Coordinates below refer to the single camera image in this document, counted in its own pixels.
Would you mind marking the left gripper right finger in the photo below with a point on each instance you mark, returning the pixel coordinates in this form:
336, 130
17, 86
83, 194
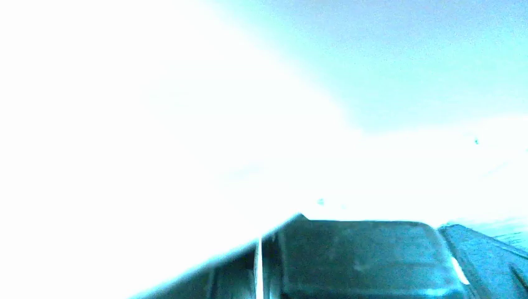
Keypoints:
358, 259

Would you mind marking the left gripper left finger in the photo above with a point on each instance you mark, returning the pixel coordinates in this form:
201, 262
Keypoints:
232, 276

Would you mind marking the strawberry print ruffled blanket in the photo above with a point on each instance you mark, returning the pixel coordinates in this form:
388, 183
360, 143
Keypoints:
141, 139

